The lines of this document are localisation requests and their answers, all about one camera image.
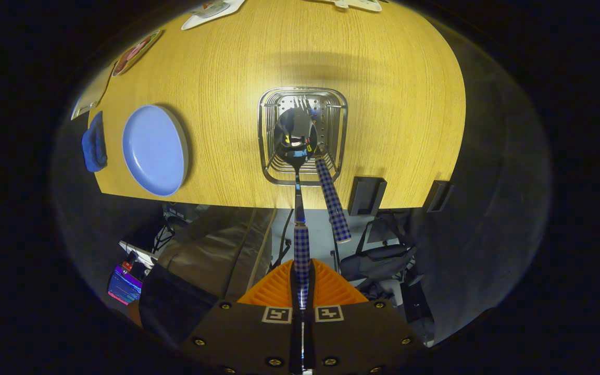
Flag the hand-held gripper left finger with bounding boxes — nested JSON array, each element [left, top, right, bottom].
[[180, 259, 301, 375]]

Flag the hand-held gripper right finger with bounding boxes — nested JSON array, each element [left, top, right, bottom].
[[303, 259, 426, 375]]

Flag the spoon with blue checked handle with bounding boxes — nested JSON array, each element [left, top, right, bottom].
[[273, 107, 319, 313]]

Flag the fork with blue checked handle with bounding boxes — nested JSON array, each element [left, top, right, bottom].
[[295, 96, 353, 244]]

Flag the black office chair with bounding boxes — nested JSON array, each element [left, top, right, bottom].
[[339, 219, 420, 284]]

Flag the person's brown trousers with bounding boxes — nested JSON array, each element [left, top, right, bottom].
[[157, 207, 278, 303]]

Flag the lit computer screen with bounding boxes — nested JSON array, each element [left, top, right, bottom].
[[107, 265, 143, 306]]

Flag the white flat device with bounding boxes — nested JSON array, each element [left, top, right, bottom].
[[119, 240, 157, 269]]

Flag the blue round plate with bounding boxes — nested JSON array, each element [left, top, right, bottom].
[[122, 104, 190, 197]]

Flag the blue folded cloth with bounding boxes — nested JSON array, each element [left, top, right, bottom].
[[81, 110, 108, 173]]

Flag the white toaster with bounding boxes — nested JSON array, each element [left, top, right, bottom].
[[71, 62, 116, 121]]

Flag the oval plate with food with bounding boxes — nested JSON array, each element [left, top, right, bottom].
[[111, 29, 164, 78]]

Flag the white coaster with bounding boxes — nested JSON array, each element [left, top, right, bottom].
[[181, 0, 246, 30]]

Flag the white bottle with green label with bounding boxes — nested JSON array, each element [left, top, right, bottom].
[[191, 0, 232, 19]]

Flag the white divided condiment dish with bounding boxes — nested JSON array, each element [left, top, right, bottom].
[[331, 0, 383, 12]]

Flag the black table bracket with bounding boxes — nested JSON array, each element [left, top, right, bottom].
[[426, 180, 454, 213], [348, 176, 387, 217]]

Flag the metal wire cutlery basket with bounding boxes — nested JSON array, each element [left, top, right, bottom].
[[257, 86, 348, 187]]

